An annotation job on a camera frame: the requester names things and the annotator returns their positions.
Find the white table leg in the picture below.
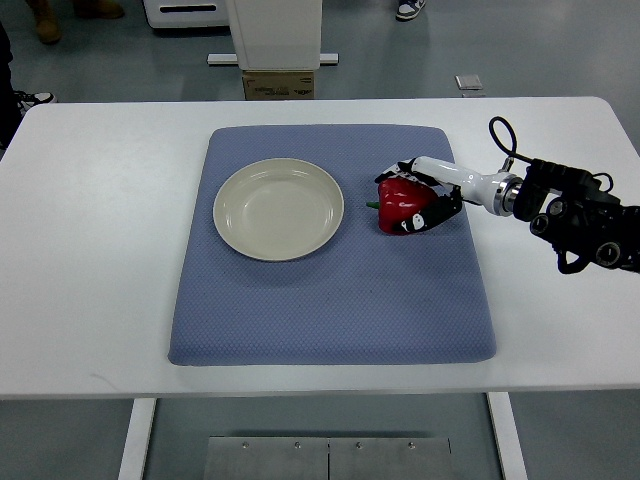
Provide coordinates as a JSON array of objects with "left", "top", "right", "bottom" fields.
[
  {"left": 117, "top": 398, "right": 156, "bottom": 480},
  {"left": 486, "top": 392, "right": 528, "bottom": 480}
]

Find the person in blue jeans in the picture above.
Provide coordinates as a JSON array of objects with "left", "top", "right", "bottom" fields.
[{"left": 395, "top": 0, "right": 427, "bottom": 22}]

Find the metal floor plate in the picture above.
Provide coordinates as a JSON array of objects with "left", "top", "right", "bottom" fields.
[{"left": 204, "top": 437, "right": 456, "bottom": 479}]

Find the person with tan boots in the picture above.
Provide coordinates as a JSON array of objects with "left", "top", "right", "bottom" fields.
[{"left": 26, "top": 0, "right": 125, "bottom": 45}]

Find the metal base bar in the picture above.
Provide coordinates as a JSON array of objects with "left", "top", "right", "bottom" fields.
[{"left": 206, "top": 51, "right": 340, "bottom": 69}]

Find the red bell pepper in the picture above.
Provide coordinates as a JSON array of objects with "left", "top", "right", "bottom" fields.
[{"left": 367, "top": 177, "right": 438, "bottom": 235}]

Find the cream round plate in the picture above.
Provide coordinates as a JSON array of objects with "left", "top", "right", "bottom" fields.
[{"left": 212, "top": 158, "right": 345, "bottom": 262}]

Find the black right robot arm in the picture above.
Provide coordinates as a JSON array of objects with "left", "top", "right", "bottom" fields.
[{"left": 489, "top": 116, "right": 639, "bottom": 274}]

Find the right white table leg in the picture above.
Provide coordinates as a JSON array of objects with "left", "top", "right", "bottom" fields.
[{"left": 486, "top": 392, "right": 528, "bottom": 480}]

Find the left white table leg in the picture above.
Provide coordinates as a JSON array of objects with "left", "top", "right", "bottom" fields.
[{"left": 117, "top": 398, "right": 156, "bottom": 480}]

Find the person in dark clothes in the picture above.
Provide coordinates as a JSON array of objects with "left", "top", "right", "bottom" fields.
[{"left": 1, "top": 26, "right": 57, "bottom": 150}]

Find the white appliance with slot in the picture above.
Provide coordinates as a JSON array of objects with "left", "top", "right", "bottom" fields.
[{"left": 142, "top": 0, "right": 229, "bottom": 29}]

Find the white machine column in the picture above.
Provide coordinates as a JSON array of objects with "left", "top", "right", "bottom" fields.
[{"left": 226, "top": 0, "right": 322, "bottom": 71}]

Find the cardboard box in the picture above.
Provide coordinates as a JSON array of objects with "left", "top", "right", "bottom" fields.
[{"left": 242, "top": 70, "right": 315, "bottom": 101}]

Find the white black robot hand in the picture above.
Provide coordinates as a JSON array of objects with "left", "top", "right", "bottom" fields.
[{"left": 375, "top": 156, "right": 522, "bottom": 235}]

